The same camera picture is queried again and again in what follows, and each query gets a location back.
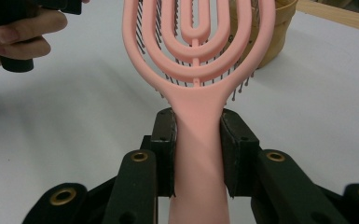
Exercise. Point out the wooden table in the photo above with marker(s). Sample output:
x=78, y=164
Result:
x=338, y=17

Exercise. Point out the pink hairbrush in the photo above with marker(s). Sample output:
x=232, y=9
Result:
x=199, y=155

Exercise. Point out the wooden cup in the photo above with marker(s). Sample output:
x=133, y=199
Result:
x=279, y=37

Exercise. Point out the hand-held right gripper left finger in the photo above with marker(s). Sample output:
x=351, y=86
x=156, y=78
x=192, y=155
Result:
x=164, y=152

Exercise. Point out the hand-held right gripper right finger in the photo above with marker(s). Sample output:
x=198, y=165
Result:
x=239, y=155

